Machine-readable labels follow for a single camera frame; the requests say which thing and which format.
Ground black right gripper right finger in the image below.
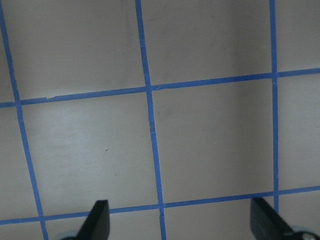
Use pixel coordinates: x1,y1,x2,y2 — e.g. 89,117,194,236
250,197,295,240

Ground brown paper table cover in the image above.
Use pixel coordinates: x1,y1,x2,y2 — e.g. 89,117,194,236
0,0,320,240

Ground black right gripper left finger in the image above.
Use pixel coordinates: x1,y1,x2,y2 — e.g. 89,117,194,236
75,200,110,240

